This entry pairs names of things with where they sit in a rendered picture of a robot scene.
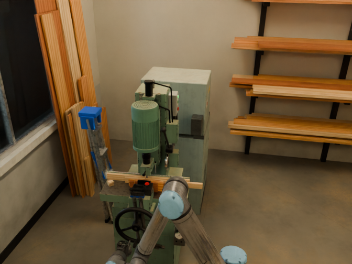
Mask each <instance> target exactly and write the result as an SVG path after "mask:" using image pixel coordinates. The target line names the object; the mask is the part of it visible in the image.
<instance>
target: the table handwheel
mask: <svg viewBox="0 0 352 264"><path fill-rule="evenodd" d="M128 212H136V220H135V221H133V224H132V226H130V227H127V228H124V229H121V228H120V226H119V219H120V217H121V216H122V215H124V214H125V213H128ZM138 212H140V213H143V214H145V215H147V216H148V217H149V218H150V219H151V218H152V216H153V214H151V213H150V212H149V211H147V210H145V209H143V208H139V207H128V208H125V209H123V210H121V211H120V212H119V213H118V214H117V215H116V217H115V228H116V231H117V232H118V234H119V235H120V236H121V237H122V238H123V239H125V240H127V241H130V242H131V243H134V241H135V240H137V243H140V241H141V239H134V238H131V237H129V236H127V235H126V234H124V233H123V232H124V231H126V230H129V229H132V230H133V231H135V232H138V231H140V230H142V231H143V232H145V229H144V228H142V227H141V226H142V223H141V216H140V214H138Z"/></svg>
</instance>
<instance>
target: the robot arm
mask: <svg viewBox="0 0 352 264"><path fill-rule="evenodd" d="M188 190H189V187H188V184H187V182H186V181H185V179H184V178H182V177H179V176H174V177H171V178H169V179H168V180H167V181H166V183H165V185H164V187H163V189H162V193H161V195H160V197H159V202H158V206H157V208H156V210H155V212H154V214H153V216H152V218H151V220H150V222H149V224H148V226H147V228H146V230H145V232H144V234H143V236H142V239H141V241H140V243H139V244H138V245H137V247H136V249H135V252H134V254H133V257H132V259H131V261H130V263H128V262H126V260H127V257H129V255H131V253H132V249H131V245H130V241H129V242H128V241H125V240H120V241H118V243H117V250H116V251H115V252H113V253H112V255H111V257H110V258H109V260H108V261H107V263H106V264H147V262H148V259H149V257H150V255H151V253H152V251H153V249H154V247H155V245H156V243H157V241H158V239H159V237H160V235H161V233H162V232H163V230H164V228H165V226H166V224H167V222H168V220H169V219H170V220H172V222H173V223H174V225H175V227H176V228H177V230H178V231H179V233H180V234H181V236H182V237H183V239H184V241H185V242H186V244H187V245H188V247H189V248H190V250H191V252H192V253H193V255H194V256H195V258H196V259H197V261H198V262H199V264H246V262H247V255H246V253H245V251H244V250H242V249H241V248H239V247H237V246H225V247H223V248H222V249H221V251H220V253H219V252H218V250H217V248H216V247H215V245H214V244H213V242H212V240H211V239H210V237H209V235H208V233H207V232H206V230H205V229H204V227H203V225H202V224H201V222H200V220H199V219H198V217H197V215H196V214H195V212H194V210H193V209H192V206H191V204H190V203H189V201H188V200H187V198H186V197H187V194H188Z"/></svg>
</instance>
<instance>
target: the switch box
mask: <svg viewBox="0 0 352 264"><path fill-rule="evenodd" d="M178 93H179V92H178V91H172V108H173V116H176V115H177V112H178V110H177V108H178ZM168 109H169V110H170V116H171V92H170V93H169V95H168Z"/></svg>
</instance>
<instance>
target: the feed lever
mask: <svg viewBox="0 0 352 264"><path fill-rule="evenodd" d="M166 130H167V129H166V128H165V127H162V128H161V132H163V134H164V137H165V139H166V142H167V145H166V153H173V145H170V144H169V142H168V139H167V136H166Z"/></svg>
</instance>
